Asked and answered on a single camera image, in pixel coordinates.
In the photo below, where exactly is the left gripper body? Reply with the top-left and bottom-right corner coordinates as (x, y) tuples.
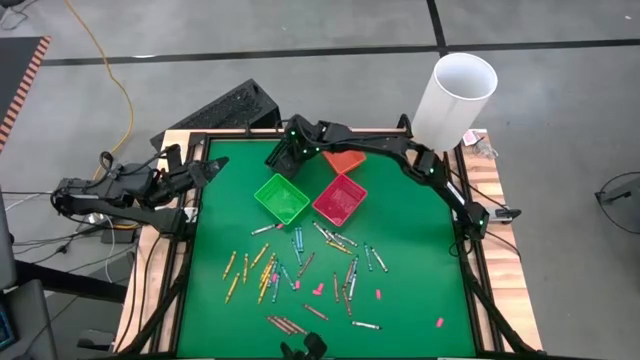
(158, 158), (202, 199)

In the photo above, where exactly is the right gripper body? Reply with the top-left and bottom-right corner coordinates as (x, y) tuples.
(279, 113), (332, 157)

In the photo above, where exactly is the black plastic basket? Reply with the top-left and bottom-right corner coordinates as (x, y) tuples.
(264, 141), (307, 180)

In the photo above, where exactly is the green plastic basket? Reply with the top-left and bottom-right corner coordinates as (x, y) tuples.
(253, 172), (311, 226)

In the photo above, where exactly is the orange plastic basket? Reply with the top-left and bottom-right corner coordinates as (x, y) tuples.
(322, 148), (368, 176)

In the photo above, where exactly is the red plastic basket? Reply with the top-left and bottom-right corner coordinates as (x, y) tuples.
(311, 173), (369, 228)

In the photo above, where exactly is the black floor beam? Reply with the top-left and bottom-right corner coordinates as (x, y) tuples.
(14, 259), (129, 305)

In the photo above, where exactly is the white shade wooden lamp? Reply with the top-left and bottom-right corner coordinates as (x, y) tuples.
(410, 51), (499, 154)

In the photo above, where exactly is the green table mat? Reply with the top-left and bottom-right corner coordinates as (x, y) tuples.
(176, 138), (477, 359)

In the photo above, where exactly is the black furniture foot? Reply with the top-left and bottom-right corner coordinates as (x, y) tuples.
(76, 328), (117, 352)

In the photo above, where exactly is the clear plastic wrapper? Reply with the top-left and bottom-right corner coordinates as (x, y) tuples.
(472, 134), (499, 160)

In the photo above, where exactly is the gray upright panel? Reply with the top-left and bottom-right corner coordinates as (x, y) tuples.
(0, 187), (19, 292)

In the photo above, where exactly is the black mat orange striped edge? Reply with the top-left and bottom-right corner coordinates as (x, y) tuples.
(0, 35), (53, 151)

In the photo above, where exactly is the gray adapter box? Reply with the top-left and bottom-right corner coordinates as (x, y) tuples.
(487, 206), (522, 224)

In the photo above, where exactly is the small lit screen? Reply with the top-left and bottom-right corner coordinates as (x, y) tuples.
(0, 294), (17, 351)

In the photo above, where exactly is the black table frame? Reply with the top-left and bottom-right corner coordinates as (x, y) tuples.
(149, 127), (501, 360)

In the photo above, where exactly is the white cable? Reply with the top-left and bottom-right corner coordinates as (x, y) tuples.
(3, 191), (64, 212)
(103, 227), (117, 285)

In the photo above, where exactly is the black frame bracket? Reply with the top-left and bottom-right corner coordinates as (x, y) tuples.
(396, 113), (414, 139)

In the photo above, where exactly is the black diagonal frame strut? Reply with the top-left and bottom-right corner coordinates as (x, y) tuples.
(117, 259), (194, 356)
(457, 249), (539, 357)

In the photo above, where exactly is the yellow cable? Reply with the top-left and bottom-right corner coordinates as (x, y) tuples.
(63, 0), (136, 181)

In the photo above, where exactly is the black floor cable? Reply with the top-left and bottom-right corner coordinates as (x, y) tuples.
(12, 229), (141, 266)
(0, 0), (31, 31)

